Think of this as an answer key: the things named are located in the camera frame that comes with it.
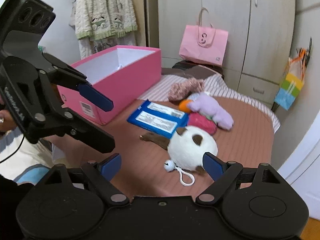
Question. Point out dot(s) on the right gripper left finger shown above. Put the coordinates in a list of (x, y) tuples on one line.
[(100, 175)]

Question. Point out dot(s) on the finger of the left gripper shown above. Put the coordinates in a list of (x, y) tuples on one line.
[(96, 97)]

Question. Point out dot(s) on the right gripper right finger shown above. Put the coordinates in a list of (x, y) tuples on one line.
[(224, 176)]

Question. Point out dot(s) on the white brown plush cat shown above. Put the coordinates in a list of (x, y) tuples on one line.
[(186, 149)]

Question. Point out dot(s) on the pink floral cloth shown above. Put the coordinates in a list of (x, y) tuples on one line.
[(200, 121)]

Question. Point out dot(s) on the blue tissue packet pack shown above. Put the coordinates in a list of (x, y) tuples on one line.
[(159, 119)]

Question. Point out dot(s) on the purple plush bear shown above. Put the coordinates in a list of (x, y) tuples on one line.
[(209, 107)]

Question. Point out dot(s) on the orange soft ball toy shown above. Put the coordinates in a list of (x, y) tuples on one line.
[(183, 106)]

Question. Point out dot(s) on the person's left hand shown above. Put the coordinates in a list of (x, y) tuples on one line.
[(7, 122)]

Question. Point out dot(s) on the pink cardboard box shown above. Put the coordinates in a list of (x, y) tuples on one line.
[(121, 73)]

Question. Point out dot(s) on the striped table cloth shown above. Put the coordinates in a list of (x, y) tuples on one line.
[(154, 165)]

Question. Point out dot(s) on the pink knitted item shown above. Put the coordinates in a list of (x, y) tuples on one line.
[(180, 91)]

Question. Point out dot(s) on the black suitcase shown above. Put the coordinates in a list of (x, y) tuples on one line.
[(199, 71)]

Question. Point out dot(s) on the cream knitted cardigan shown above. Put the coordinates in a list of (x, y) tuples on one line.
[(98, 19)]

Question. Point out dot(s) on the pink tote bag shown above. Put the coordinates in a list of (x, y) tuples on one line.
[(203, 45)]

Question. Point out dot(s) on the colourful paper gift bag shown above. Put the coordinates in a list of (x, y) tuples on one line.
[(294, 78)]

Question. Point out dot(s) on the white wardrobe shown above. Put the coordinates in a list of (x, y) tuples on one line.
[(258, 45)]

